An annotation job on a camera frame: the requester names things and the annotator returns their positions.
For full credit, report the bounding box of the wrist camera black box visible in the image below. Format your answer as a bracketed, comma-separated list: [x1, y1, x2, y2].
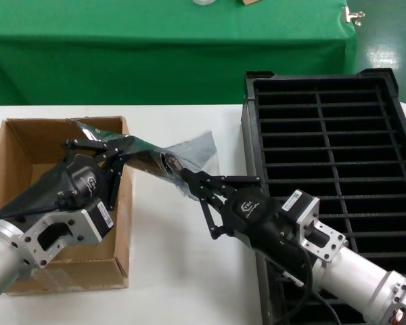
[82, 199, 116, 244]
[281, 188, 321, 225]

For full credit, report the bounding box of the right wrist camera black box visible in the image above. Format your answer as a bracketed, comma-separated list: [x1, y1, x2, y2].
[281, 188, 321, 225]

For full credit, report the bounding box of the left aluminium camera bracket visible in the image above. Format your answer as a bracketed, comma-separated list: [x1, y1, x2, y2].
[19, 208, 102, 269]

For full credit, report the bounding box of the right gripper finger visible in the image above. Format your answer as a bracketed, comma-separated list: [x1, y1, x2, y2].
[180, 169, 262, 196]
[185, 183, 225, 241]

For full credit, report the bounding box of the black slotted container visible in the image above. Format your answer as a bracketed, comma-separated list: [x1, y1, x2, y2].
[240, 67, 406, 325]

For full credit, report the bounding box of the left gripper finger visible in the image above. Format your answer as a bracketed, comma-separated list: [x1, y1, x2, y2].
[95, 148, 137, 212]
[61, 135, 136, 157]

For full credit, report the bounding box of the brown cardboard box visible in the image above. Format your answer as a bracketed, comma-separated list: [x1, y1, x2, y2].
[0, 115, 136, 297]

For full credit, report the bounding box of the silver binder clip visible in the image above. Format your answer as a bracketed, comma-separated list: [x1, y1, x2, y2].
[342, 6, 366, 26]

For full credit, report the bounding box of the graphics card with metal bracket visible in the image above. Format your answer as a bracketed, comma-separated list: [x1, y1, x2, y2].
[128, 148, 190, 190]

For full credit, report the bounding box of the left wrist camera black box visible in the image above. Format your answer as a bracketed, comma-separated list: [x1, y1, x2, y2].
[82, 199, 116, 244]

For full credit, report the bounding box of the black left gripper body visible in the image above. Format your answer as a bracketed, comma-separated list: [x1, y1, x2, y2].
[0, 154, 108, 227]

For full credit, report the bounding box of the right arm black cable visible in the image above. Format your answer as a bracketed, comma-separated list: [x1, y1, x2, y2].
[277, 230, 342, 325]

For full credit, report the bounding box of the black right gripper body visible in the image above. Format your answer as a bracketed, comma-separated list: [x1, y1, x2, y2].
[221, 188, 313, 289]

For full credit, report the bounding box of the transparent antistatic bag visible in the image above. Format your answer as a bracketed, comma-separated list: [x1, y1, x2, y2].
[74, 118, 221, 200]

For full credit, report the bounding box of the green cloth covered table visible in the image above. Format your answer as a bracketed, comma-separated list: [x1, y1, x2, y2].
[0, 0, 359, 106]

